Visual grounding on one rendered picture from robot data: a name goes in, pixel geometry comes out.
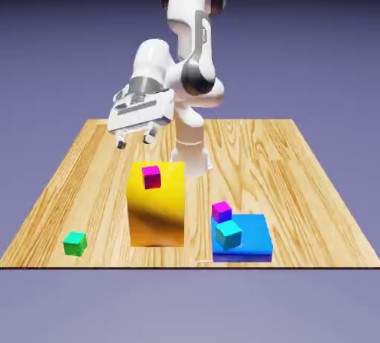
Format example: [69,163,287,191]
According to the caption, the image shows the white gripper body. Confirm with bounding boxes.
[106,88,175,137]

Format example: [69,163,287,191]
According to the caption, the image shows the small magenta cube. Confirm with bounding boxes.
[212,200,233,224]
[141,165,162,190]

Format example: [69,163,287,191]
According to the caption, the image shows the small green cube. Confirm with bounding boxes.
[62,231,88,258]

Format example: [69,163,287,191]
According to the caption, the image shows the small cyan cube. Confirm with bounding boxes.
[214,220,243,251]

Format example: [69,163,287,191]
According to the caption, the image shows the large yellow box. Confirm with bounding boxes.
[126,161,186,248]

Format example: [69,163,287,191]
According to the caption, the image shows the large blue box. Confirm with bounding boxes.
[210,214,274,263]

